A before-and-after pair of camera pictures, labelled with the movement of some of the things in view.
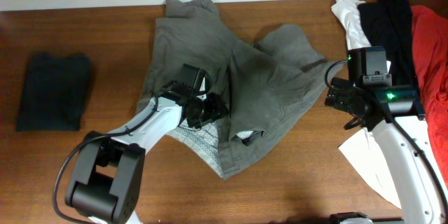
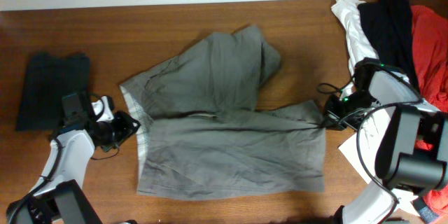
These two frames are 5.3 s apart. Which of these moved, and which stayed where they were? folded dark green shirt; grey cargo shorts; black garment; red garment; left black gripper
Moved: left black gripper; grey cargo shorts
Stayed: red garment; folded dark green shirt; black garment
